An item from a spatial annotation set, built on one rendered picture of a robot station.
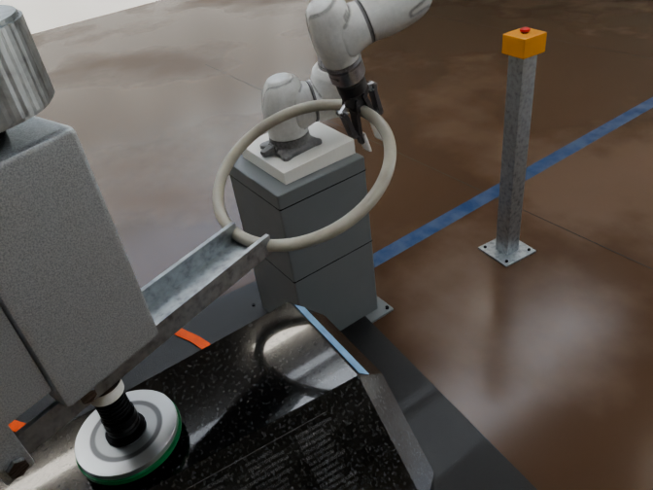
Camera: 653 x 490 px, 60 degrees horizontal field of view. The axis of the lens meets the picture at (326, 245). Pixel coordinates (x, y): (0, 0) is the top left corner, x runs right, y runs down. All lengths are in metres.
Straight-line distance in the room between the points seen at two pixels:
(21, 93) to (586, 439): 2.00
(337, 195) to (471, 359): 0.87
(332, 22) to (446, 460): 1.49
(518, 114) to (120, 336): 1.96
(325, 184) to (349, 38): 0.88
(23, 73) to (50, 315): 0.35
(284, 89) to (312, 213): 0.46
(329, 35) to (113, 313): 0.74
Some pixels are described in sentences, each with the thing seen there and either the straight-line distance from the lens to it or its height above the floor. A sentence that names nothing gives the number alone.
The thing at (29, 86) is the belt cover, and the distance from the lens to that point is 0.87.
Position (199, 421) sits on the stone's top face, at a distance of 1.34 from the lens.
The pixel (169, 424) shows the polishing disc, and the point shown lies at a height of 0.86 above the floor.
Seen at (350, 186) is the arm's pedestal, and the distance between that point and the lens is 2.20.
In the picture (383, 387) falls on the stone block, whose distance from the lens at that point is 1.42.
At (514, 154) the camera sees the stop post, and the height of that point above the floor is 0.57.
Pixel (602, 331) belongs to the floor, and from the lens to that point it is 2.66.
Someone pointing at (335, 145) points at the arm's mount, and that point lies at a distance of 2.17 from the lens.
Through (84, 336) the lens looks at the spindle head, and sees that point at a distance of 1.00.
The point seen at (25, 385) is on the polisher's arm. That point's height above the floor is 1.19.
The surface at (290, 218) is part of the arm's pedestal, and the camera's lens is 2.09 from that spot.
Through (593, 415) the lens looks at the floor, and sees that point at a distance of 2.35.
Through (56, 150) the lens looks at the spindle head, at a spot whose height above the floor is 1.50.
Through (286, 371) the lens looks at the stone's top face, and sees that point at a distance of 1.37.
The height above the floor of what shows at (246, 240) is 1.07.
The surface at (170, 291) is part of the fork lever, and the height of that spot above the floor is 1.04.
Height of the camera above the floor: 1.81
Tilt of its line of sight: 36 degrees down
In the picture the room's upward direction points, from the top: 8 degrees counter-clockwise
